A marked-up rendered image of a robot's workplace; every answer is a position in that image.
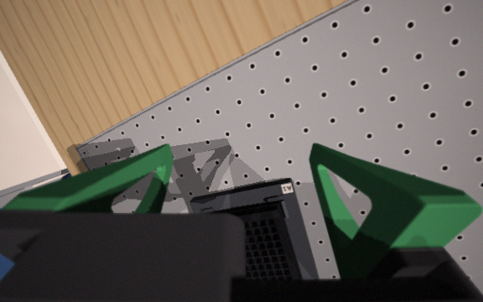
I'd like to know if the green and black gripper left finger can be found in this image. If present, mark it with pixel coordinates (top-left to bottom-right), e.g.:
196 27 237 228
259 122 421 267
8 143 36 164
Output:
1 143 174 213

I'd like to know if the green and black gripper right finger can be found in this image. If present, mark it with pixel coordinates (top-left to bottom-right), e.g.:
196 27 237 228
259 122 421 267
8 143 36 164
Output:
309 143 483 279

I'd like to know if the black well plate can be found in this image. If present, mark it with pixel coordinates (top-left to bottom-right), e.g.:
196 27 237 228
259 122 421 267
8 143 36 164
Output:
207 200 302 280

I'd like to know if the grey perforated base plate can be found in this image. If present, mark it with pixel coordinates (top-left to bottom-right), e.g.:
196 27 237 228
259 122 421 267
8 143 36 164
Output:
75 0 483 279

